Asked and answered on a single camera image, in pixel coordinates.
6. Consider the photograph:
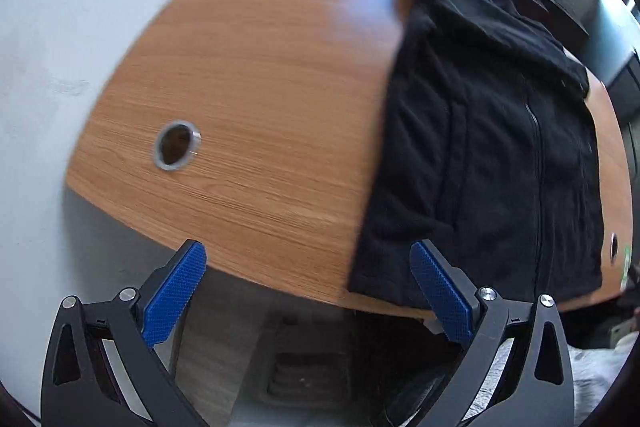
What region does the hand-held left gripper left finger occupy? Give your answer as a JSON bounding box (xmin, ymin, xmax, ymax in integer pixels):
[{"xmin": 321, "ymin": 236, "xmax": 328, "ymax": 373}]
[{"xmin": 40, "ymin": 239, "xmax": 208, "ymax": 427}]

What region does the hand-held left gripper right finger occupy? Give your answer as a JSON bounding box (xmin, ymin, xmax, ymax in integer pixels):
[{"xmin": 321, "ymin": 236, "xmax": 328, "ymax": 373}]
[{"xmin": 409, "ymin": 239, "xmax": 576, "ymax": 427}]

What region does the black fleece jacket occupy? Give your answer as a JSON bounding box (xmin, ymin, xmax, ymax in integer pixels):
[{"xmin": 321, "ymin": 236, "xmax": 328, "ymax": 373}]
[{"xmin": 347, "ymin": 0, "xmax": 605, "ymax": 308}]

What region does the dark floor vent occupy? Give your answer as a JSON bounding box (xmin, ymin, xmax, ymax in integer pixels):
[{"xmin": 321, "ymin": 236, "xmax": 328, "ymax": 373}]
[{"xmin": 257, "ymin": 319, "xmax": 353, "ymax": 408}]

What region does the wooden table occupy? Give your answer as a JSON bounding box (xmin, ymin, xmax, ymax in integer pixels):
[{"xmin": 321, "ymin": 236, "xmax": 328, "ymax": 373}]
[{"xmin": 66, "ymin": 0, "xmax": 634, "ymax": 322}]

